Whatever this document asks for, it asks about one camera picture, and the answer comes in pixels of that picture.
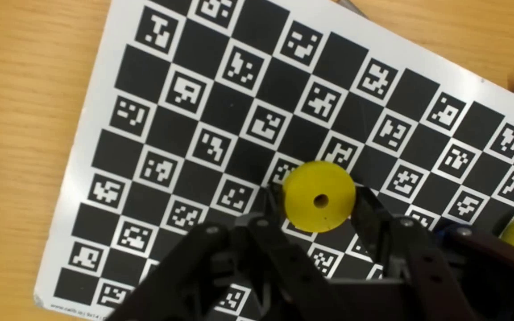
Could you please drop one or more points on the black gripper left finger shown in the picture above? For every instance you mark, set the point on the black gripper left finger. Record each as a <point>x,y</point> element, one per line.
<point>221,278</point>

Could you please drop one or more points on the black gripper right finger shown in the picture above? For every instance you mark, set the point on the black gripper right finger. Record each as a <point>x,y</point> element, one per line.
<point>446,278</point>

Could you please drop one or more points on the black white marker board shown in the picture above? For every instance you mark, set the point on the black white marker board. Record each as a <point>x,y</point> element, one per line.
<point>209,117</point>

